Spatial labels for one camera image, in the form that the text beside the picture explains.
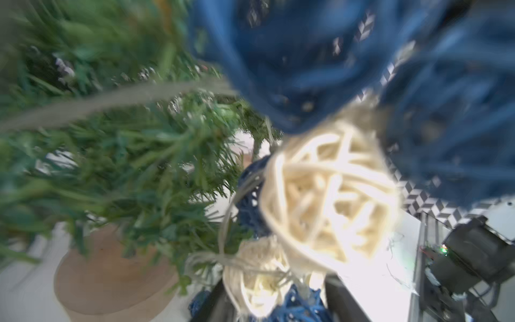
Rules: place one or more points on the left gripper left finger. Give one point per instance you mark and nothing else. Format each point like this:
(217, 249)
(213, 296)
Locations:
(212, 306)

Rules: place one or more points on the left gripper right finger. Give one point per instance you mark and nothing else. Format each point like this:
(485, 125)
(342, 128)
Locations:
(341, 303)

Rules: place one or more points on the rattan ball string light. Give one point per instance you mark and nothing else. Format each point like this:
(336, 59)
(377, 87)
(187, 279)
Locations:
(350, 91)

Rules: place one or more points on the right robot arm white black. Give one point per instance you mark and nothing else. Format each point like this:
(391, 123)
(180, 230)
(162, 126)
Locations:
(461, 278)

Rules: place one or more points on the dark green christmas tree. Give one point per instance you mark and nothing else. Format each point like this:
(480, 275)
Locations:
(118, 151)

